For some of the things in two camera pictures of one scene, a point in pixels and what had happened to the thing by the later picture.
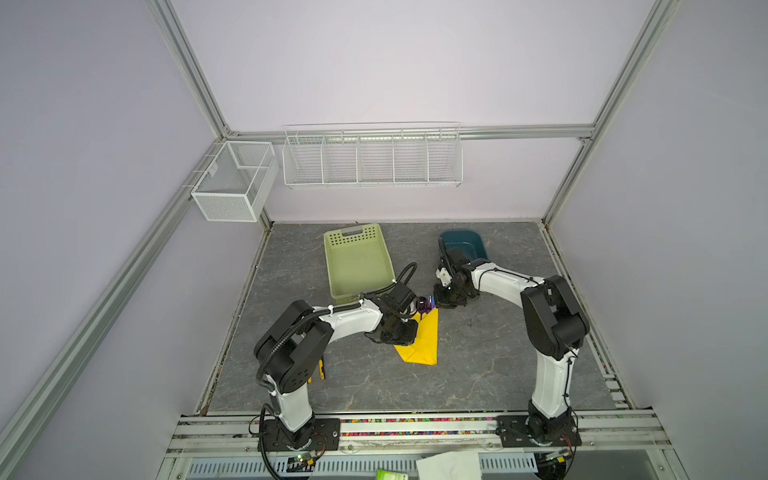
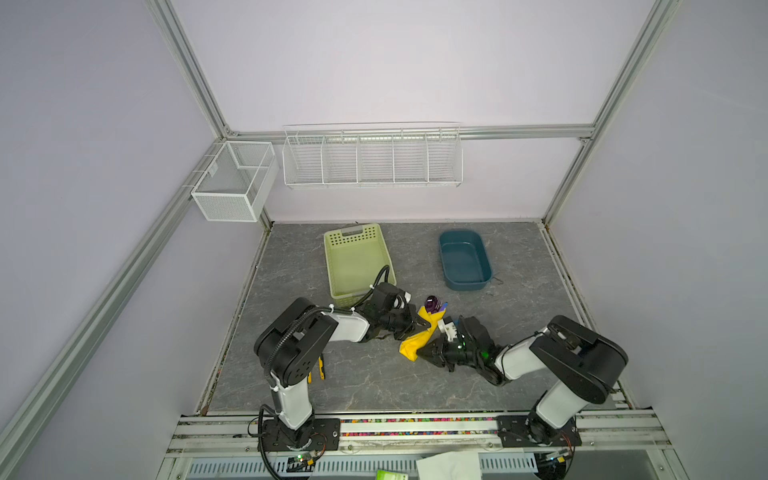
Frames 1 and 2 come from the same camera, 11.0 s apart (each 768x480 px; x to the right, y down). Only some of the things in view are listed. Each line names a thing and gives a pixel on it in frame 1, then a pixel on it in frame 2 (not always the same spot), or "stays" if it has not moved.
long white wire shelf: [372, 155] stays
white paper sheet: [450, 465] stays
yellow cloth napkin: [425, 348] stays
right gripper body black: [448, 296] to [453, 352]
